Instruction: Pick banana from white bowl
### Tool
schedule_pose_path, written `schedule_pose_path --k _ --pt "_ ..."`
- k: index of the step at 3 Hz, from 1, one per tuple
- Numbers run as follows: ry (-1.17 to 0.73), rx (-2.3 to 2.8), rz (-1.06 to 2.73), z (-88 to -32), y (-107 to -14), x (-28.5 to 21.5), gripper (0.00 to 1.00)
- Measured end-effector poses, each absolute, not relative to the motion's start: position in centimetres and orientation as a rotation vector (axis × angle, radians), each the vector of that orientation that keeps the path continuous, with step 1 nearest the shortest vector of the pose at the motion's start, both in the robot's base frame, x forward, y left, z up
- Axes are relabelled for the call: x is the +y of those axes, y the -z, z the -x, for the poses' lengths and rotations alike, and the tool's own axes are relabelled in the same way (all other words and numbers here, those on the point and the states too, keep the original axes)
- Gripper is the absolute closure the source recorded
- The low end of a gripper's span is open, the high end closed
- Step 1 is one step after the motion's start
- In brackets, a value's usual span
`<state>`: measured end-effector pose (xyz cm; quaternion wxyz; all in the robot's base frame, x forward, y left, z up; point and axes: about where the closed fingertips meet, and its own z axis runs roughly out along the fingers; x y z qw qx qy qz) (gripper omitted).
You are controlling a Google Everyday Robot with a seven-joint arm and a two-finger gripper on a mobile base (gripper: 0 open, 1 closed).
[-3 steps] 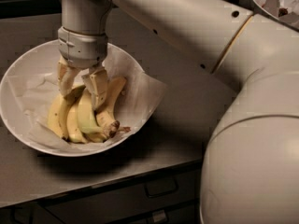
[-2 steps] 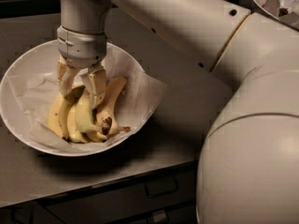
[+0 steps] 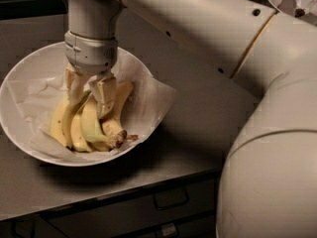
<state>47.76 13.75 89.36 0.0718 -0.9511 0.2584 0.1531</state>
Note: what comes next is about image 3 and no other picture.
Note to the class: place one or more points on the dark upper drawer front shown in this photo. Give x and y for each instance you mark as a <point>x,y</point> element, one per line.
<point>119,219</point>

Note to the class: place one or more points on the small white bowl front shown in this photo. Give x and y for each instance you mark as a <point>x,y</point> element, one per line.
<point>304,10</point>

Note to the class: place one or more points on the white paper liner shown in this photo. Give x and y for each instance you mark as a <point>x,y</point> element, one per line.
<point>148,99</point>

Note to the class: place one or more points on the black drawer handle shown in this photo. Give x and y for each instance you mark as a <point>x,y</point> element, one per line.
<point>171,198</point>

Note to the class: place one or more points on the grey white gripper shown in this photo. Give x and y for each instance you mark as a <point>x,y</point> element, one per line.
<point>90,54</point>

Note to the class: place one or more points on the yellow banana bunch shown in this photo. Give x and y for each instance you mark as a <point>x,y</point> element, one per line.
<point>78,127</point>

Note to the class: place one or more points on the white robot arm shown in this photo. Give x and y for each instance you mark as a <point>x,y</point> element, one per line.
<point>268,185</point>

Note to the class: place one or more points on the large white bowl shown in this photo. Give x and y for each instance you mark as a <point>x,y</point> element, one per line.
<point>26,76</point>

